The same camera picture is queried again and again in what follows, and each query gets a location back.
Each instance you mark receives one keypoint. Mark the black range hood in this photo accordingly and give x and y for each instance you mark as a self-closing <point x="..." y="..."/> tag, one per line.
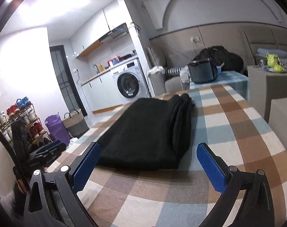
<point x="115" y="34"/>

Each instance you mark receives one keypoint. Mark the purple bag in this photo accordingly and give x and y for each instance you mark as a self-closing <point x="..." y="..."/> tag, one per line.
<point x="57" y="128"/>

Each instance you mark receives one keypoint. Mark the white washing machine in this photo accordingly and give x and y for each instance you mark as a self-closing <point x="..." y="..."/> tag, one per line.
<point x="130" y="81"/>

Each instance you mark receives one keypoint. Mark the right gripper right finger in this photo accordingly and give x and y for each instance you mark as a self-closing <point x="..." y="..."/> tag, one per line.
<point x="256" y="208"/>

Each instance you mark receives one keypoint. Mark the checkered plaid tablecloth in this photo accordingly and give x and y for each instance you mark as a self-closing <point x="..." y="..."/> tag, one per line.
<point x="233" y="129"/>

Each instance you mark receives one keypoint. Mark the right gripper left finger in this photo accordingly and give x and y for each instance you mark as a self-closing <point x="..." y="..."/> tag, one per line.
<point x="52" y="199"/>

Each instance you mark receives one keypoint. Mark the grey cardboard box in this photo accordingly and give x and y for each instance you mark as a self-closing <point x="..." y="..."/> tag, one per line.
<point x="264" y="87"/>

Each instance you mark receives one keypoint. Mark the black knit sweater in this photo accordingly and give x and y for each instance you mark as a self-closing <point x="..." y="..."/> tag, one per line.
<point x="150" y="135"/>

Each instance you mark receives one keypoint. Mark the woven laundry basket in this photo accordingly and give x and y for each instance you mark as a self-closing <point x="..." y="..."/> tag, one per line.
<point x="75" y="123"/>

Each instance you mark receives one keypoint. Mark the shoe rack with shoes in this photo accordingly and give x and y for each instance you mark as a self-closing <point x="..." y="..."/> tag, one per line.
<point x="23" y="113"/>

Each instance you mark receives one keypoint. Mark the black backpack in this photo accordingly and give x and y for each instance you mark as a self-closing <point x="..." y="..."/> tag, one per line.
<point x="220" y="55"/>

